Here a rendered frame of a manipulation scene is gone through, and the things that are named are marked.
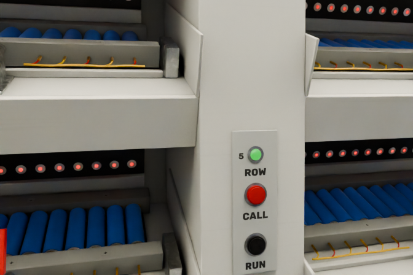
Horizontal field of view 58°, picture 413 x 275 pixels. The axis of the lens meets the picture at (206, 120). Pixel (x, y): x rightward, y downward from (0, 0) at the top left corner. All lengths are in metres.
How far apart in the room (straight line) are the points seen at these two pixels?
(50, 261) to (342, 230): 0.30
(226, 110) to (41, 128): 0.14
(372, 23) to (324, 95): 0.26
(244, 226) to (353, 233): 0.17
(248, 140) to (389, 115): 0.15
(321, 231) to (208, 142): 0.20
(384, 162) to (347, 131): 0.24
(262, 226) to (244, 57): 0.14
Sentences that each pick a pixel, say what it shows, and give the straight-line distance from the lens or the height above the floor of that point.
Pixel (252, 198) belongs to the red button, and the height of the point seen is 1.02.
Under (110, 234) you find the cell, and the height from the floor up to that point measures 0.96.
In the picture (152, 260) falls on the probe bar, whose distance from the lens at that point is 0.39.
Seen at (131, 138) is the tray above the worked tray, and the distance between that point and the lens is 0.31.
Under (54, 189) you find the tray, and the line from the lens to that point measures 0.48.
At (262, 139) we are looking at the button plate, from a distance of 0.32.
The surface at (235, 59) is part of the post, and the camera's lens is 0.31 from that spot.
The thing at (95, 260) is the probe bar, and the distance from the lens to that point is 0.39.
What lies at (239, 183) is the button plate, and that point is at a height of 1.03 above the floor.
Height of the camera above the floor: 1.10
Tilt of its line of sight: 3 degrees down
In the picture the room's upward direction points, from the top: 1 degrees counter-clockwise
